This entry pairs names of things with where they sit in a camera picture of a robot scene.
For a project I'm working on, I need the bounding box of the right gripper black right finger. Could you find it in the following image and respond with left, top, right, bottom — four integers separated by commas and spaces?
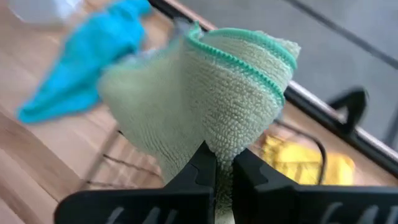
232, 148, 398, 224

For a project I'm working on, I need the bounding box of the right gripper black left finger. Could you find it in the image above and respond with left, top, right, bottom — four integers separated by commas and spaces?
54, 141, 217, 224

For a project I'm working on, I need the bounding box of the black wire basket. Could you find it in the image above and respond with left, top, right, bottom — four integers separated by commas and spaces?
83, 119, 327, 190

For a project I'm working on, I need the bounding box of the light green microfiber towel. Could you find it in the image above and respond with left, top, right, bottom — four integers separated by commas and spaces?
98, 20, 302, 224

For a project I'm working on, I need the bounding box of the turquoise microfiber towel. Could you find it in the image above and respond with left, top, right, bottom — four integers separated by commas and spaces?
17, 0, 153, 124

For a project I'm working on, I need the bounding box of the yellow microfiber towel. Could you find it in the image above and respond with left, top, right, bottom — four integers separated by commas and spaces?
261, 135, 355, 186

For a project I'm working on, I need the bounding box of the black table clamp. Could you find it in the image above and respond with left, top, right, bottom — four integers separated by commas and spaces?
328, 88, 368, 135

